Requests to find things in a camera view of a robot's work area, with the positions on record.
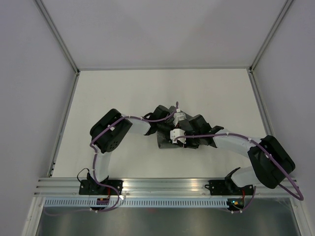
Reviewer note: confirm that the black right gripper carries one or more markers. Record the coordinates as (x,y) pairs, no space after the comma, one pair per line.
(187,145)

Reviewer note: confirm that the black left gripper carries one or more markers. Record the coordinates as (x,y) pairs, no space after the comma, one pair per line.
(172,124)

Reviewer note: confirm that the grey cloth napkin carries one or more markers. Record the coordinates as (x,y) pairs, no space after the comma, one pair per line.
(165,143)

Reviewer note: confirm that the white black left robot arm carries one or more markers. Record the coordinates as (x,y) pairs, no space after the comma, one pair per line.
(111,129)

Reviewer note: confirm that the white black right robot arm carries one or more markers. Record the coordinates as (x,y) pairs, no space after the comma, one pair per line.
(270,163)

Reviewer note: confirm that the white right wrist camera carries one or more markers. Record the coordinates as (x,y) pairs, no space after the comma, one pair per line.
(177,135)

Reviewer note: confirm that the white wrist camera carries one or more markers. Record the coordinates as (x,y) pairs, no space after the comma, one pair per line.
(177,135)
(178,116)

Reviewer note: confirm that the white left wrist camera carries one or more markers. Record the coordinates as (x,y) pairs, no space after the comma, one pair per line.
(178,116)

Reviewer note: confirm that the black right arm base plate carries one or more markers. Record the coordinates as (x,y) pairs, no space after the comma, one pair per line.
(220,187)

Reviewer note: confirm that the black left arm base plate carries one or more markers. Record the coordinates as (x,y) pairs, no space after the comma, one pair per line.
(93,189)

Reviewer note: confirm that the white slotted cable duct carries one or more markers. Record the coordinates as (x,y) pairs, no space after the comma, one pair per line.
(138,202)

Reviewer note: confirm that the aluminium frame rail front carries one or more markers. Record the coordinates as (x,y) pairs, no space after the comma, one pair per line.
(131,187)

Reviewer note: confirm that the aluminium post back right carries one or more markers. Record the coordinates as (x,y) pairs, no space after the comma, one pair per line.
(271,33)

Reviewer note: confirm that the aluminium post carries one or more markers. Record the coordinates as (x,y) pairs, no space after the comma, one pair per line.
(56,34)
(271,33)

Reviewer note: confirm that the aluminium post back left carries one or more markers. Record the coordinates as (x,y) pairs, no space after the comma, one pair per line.
(56,34)

